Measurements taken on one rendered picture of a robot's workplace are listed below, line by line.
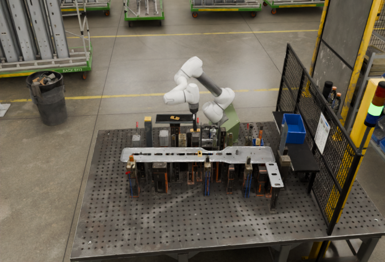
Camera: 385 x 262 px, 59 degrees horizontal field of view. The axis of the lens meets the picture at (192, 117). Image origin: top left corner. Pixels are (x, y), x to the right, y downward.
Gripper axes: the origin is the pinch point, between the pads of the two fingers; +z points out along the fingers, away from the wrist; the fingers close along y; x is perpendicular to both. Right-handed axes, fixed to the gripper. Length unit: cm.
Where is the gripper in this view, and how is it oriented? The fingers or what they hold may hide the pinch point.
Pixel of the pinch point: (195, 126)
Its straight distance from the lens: 294.4
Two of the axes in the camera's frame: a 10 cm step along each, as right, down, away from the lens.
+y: -0.5, 5.7, -8.2
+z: 0.5, 8.2, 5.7
